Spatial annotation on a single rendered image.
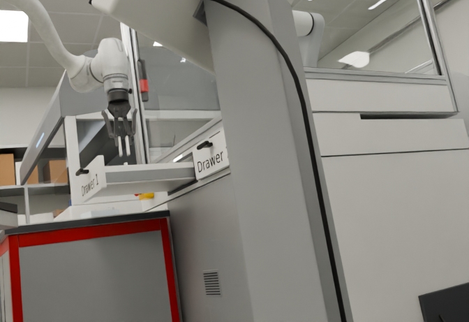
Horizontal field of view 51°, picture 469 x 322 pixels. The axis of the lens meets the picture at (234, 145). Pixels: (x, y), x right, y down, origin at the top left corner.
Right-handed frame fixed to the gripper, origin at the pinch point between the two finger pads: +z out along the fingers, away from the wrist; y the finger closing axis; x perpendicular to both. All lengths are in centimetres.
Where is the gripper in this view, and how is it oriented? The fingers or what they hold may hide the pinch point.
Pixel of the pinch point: (123, 146)
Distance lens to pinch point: 181.1
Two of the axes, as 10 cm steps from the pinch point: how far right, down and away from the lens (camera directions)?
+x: -3.1, 2.4, 9.2
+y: 9.4, -0.9, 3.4
